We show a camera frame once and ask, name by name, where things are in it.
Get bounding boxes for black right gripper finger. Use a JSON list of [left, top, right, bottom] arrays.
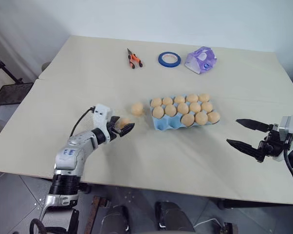
[[236, 118, 269, 134], [226, 138, 261, 162]]

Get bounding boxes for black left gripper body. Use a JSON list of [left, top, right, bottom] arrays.
[[106, 119, 122, 142]]

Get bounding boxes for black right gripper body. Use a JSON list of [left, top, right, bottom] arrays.
[[256, 123, 287, 163]]

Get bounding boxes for blue egg carton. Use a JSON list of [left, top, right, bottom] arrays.
[[149, 96, 221, 132]]

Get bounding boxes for black table leg caster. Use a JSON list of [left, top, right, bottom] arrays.
[[217, 198, 235, 210]]

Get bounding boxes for blue tape roll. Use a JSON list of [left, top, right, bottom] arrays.
[[157, 51, 182, 68]]

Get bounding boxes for purple tissue pack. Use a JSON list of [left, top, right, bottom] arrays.
[[184, 46, 218, 75]]

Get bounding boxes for dark rounded shape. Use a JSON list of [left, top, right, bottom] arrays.
[[154, 200, 196, 234], [100, 205, 132, 234]]

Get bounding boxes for black stand with mesh tray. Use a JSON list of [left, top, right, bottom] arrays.
[[0, 52, 36, 107]]

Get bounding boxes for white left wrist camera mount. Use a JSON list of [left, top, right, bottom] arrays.
[[91, 103, 113, 130]]

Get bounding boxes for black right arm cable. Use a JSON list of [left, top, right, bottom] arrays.
[[283, 135, 293, 208]]

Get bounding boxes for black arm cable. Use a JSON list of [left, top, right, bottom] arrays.
[[69, 106, 94, 137], [283, 135, 293, 208]]

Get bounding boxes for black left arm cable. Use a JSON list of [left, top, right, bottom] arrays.
[[69, 106, 94, 137]]

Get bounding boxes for orange handled pliers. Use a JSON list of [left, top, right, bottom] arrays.
[[126, 48, 144, 69]]

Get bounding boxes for white floor cable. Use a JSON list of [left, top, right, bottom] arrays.
[[192, 217, 222, 232]]

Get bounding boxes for rusty metal bracket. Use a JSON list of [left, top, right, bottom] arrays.
[[84, 195, 109, 234]]

